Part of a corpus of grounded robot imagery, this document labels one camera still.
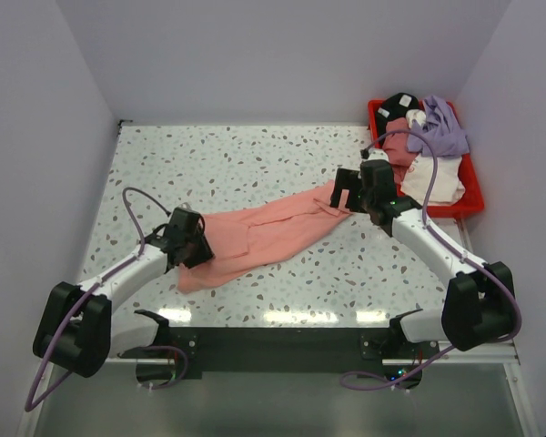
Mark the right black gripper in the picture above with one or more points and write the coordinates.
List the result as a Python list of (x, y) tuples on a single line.
[(345, 179)]

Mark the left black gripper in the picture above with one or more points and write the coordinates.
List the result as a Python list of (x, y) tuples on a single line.
[(205, 252)]

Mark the salmon pink t shirt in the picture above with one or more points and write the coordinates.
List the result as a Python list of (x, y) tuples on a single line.
[(246, 239)]

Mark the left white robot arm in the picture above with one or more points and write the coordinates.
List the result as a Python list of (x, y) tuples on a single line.
[(75, 331)]

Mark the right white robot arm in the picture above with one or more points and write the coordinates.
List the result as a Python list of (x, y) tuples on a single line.
[(479, 305)]

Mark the dusty rose t shirt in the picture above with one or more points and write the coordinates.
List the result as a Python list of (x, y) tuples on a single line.
[(395, 147)]

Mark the black t shirt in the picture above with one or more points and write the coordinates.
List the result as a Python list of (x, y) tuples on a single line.
[(392, 108)]

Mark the white t shirt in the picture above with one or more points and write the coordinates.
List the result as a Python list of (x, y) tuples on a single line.
[(432, 179)]

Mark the lavender t shirt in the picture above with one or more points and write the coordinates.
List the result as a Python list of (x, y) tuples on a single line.
[(438, 124)]

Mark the red plastic bin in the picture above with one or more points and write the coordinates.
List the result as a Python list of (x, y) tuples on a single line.
[(472, 201)]

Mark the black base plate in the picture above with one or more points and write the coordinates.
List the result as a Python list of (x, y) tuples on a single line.
[(192, 351)]

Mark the aluminium frame rail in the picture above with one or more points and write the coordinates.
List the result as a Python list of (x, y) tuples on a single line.
[(145, 331)]

